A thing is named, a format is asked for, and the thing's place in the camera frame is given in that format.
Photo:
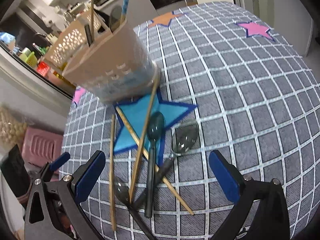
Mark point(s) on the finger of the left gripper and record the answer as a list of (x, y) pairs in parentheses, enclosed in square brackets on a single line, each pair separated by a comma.
[(48, 170)]

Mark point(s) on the grey translucent plastic spoon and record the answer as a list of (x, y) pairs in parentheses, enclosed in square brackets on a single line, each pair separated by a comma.
[(182, 141)]

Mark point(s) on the beige perforated storage rack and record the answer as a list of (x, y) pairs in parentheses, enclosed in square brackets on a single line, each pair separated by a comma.
[(68, 43)]

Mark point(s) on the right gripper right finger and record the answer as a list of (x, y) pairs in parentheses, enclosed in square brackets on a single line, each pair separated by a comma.
[(260, 209)]

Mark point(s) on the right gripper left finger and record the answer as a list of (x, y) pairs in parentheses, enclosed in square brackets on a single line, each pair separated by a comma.
[(54, 211)]

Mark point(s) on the red plastic basket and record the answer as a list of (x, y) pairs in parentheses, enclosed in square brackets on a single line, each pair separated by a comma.
[(43, 69)]

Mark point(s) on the plain wooden chopstick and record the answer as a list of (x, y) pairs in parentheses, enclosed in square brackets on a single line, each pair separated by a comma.
[(111, 176), (142, 138)]

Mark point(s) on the grey checked tablecloth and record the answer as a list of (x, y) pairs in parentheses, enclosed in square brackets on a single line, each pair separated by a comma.
[(251, 96)]

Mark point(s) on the blue patterned chopstick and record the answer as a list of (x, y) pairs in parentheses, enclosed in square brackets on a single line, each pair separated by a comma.
[(124, 11)]

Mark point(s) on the pink plastic stool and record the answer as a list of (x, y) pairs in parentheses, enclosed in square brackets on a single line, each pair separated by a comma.
[(40, 147)]

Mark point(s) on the beige plastic utensil holder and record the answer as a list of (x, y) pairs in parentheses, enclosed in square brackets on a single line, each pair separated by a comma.
[(116, 66)]

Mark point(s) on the dark teal plastic spoon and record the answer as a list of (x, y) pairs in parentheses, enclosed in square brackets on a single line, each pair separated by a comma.
[(154, 132)]

